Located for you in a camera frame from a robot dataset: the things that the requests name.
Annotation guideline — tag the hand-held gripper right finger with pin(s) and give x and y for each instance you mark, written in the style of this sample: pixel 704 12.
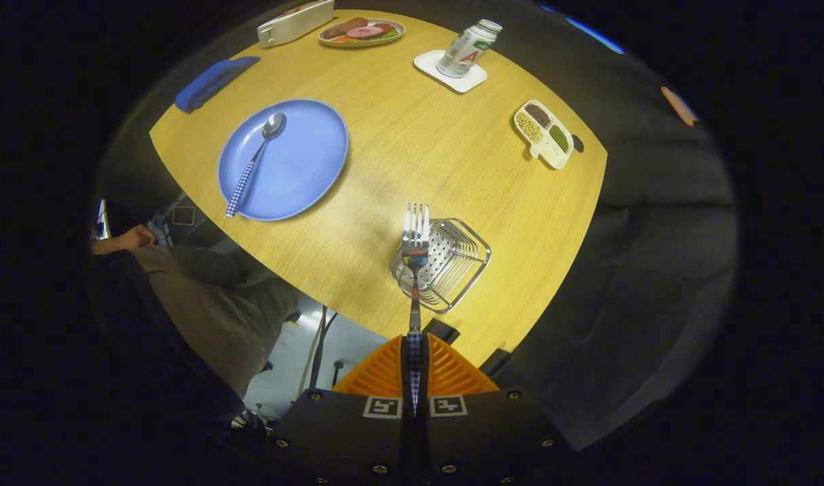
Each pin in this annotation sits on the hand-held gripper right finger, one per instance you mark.
pixel 479 439

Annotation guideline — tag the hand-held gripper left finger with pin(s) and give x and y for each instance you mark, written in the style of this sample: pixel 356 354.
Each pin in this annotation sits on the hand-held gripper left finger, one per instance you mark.
pixel 351 439

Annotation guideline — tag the black table clamp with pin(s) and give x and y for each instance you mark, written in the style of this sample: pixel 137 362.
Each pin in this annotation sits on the black table clamp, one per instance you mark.
pixel 442 331
pixel 496 362

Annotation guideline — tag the metal table leg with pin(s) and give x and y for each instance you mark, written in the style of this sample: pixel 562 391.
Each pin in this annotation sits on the metal table leg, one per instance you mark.
pixel 320 344

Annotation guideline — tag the person's khaki trousers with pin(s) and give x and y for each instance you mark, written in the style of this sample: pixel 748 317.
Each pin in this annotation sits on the person's khaki trousers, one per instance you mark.
pixel 216 317

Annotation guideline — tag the round blue plate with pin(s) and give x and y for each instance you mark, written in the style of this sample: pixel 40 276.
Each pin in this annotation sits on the round blue plate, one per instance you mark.
pixel 304 155

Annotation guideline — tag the white divided bean tray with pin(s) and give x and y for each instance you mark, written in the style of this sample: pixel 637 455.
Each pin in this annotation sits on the white divided bean tray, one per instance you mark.
pixel 543 135

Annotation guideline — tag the white square coaster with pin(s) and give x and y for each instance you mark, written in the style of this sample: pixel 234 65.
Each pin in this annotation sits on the white square coaster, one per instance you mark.
pixel 469 81

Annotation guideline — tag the folded blue cloth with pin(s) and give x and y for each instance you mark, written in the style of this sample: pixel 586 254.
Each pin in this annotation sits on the folded blue cloth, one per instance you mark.
pixel 212 82

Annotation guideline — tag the small white-capped bottle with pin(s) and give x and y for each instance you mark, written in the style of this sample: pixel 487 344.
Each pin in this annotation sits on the small white-capped bottle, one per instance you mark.
pixel 465 50

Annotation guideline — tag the pink ham slice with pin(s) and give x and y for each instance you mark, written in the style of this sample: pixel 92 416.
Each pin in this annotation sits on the pink ham slice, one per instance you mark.
pixel 366 32

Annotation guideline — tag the brown sausage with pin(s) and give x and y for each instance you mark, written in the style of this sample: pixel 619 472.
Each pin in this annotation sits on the brown sausage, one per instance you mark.
pixel 343 29

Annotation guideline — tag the oval plate with food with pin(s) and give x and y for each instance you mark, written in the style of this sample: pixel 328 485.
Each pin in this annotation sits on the oval plate with food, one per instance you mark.
pixel 393 30

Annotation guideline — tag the white toaster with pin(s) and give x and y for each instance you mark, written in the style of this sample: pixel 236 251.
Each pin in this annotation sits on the white toaster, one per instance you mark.
pixel 293 23

